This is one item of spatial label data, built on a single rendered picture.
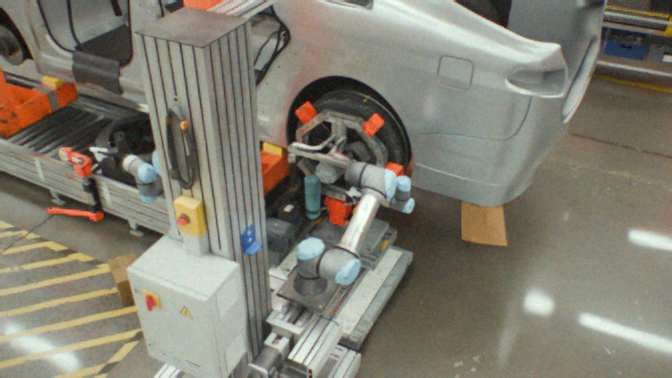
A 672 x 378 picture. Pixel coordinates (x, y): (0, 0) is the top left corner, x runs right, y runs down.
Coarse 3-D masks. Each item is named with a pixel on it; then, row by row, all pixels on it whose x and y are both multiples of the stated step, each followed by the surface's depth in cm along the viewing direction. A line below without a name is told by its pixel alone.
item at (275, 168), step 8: (264, 152) 373; (288, 152) 374; (264, 160) 366; (272, 160) 366; (280, 160) 367; (264, 168) 357; (272, 168) 361; (280, 168) 370; (288, 168) 380; (264, 176) 355; (272, 176) 364; (280, 176) 373; (264, 184) 358; (272, 184) 367; (264, 192) 360
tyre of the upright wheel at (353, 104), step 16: (336, 96) 330; (352, 96) 327; (368, 96) 330; (352, 112) 324; (368, 112) 320; (384, 112) 326; (384, 128) 321; (384, 144) 326; (400, 144) 328; (400, 160) 330
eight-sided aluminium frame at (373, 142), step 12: (312, 120) 330; (324, 120) 325; (336, 120) 323; (348, 120) 318; (360, 120) 318; (300, 132) 338; (360, 132) 319; (372, 144) 319; (384, 156) 321; (300, 168) 352; (312, 168) 354; (324, 192) 354; (336, 192) 350
